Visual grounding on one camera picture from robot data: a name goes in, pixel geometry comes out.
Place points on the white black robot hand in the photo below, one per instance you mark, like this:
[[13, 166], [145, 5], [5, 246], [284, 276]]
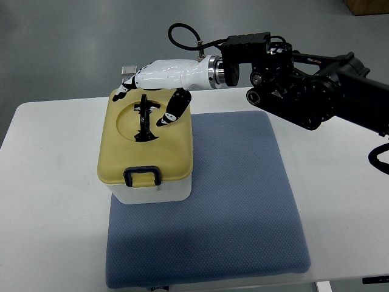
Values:
[[179, 75]]

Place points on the yellow storage box lid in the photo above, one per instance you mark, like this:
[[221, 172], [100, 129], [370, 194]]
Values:
[[134, 151]]

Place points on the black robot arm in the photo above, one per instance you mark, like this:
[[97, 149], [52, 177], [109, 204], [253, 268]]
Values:
[[300, 88]]

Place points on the white storage box base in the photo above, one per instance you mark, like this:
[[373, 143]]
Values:
[[145, 191]]

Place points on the brown cardboard box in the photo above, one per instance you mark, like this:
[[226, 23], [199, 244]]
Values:
[[367, 7]]

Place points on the upper floor socket plate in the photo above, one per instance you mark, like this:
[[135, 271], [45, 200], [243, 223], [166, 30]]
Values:
[[128, 70]]

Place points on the blue padded mat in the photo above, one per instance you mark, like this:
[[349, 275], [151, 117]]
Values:
[[240, 219]]

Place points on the white table leg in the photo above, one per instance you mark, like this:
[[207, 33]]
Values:
[[323, 286]]

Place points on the black table control panel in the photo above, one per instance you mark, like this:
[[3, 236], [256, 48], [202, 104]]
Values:
[[375, 280]]

